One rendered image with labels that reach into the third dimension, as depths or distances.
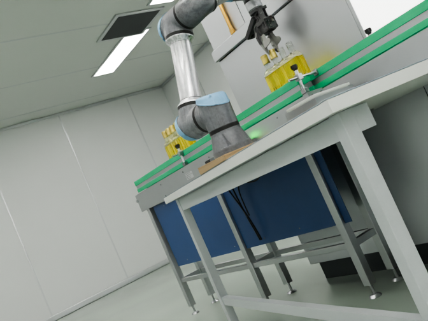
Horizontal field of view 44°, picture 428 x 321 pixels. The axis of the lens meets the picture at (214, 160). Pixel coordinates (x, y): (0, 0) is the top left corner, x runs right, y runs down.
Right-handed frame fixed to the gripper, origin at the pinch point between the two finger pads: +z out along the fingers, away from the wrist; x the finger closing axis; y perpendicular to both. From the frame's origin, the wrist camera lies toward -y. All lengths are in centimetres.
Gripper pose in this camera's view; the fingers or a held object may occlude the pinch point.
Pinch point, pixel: (271, 51)
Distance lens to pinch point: 250.1
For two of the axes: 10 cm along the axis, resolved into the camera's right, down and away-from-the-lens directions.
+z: 4.1, 9.1, -0.7
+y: 5.1, -2.9, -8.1
